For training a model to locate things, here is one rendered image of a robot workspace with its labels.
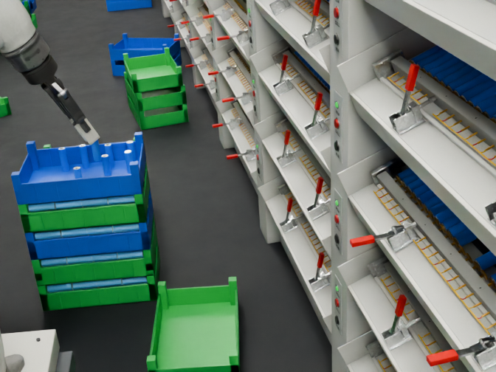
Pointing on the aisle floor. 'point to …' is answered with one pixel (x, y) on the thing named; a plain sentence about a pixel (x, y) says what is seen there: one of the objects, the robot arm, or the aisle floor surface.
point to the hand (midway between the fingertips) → (85, 128)
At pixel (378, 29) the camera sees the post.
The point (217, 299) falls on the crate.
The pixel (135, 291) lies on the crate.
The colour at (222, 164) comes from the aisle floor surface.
